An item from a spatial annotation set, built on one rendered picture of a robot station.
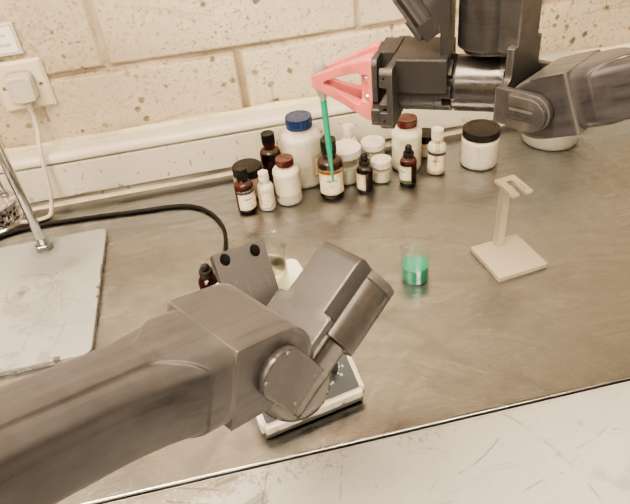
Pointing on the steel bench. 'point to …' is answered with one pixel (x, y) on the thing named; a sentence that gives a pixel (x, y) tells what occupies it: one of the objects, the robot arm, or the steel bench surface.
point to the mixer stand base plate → (39, 303)
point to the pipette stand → (493, 256)
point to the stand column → (13, 180)
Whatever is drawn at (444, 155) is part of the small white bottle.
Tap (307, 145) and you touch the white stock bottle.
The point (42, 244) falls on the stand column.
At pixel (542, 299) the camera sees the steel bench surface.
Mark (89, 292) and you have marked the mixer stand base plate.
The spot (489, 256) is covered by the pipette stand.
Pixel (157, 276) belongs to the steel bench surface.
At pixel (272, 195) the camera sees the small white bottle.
